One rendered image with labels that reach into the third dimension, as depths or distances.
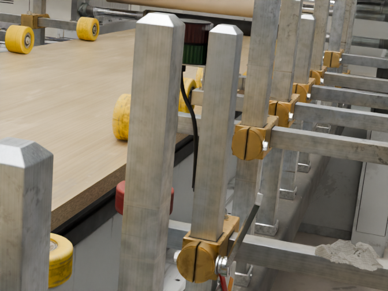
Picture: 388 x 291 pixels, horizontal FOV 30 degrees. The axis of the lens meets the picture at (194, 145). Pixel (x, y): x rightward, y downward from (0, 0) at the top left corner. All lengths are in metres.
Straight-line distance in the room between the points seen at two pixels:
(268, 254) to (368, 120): 0.52
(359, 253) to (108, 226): 0.43
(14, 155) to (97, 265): 0.76
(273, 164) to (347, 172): 2.00
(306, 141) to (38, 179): 0.79
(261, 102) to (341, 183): 2.30
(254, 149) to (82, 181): 0.27
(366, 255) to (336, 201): 2.50
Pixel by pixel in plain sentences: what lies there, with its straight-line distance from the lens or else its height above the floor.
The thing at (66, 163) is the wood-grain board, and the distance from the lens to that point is 1.11.
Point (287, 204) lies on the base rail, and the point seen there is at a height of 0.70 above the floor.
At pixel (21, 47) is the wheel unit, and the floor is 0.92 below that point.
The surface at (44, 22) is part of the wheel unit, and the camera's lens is 2.71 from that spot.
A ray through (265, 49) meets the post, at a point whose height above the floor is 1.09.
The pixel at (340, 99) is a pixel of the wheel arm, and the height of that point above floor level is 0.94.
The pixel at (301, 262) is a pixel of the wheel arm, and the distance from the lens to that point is 0.96.
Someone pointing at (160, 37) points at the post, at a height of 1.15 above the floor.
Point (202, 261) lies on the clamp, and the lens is 0.92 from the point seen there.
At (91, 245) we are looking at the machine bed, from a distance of 1.13.
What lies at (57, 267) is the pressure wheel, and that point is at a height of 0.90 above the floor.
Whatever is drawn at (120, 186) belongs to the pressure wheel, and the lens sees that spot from 1.00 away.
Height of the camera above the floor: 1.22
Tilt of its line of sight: 14 degrees down
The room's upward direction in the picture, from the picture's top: 5 degrees clockwise
